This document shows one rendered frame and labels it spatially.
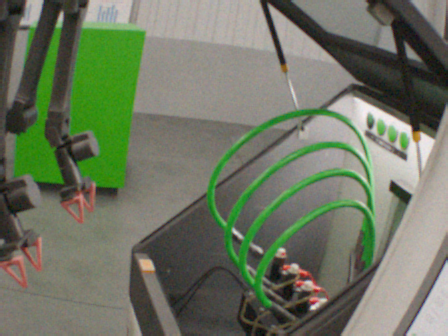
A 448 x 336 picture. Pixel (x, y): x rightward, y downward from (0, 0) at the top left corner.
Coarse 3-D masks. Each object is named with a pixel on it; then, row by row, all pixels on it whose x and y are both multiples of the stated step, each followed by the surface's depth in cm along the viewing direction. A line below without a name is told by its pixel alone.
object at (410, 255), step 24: (432, 168) 91; (432, 192) 89; (408, 216) 94; (432, 216) 87; (408, 240) 91; (432, 240) 85; (384, 264) 96; (408, 264) 89; (384, 288) 93; (408, 288) 87; (360, 312) 98; (384, 312) 90
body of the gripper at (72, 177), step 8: (64, 168) 157; (72, 168) 157; (64, 176) 158; (72, 176) 158; (80, 176) 160; (88, 176) 164; (64, 184) 160; (72, 184) 158; (80, 184) 157; (64, 192) 156
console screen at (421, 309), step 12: (444, 240) 82; (444, 252) 81; (432, 264) 83; (444, 264) 80; (432, 276) 82; (444, 276) 79; (420, 288) 84; (432, 288) 81; (444, 288) 78; (420, 300) 82; (432, 300) 80; (444, 300) 77; (408, 312) 84; (420, 312) 81; (432, 312) 78; (444, 312) 76; (408, 324) 83; (420, 324) 80; (432, 324) 77; (444, 324) 75
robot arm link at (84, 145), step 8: (48, 128) 153; (48, 136) 154; (56, 136) 154; (72, 136) 157; (80, 136) 155; (88, 136) 155; (56, 144) 154; (72, 144) 156; (80, 144) 155; (88, 144) 155; (96, 144) 159; (80, 152) 155; (88, 152) 155; (96, 152) 157; (80, 160) 157
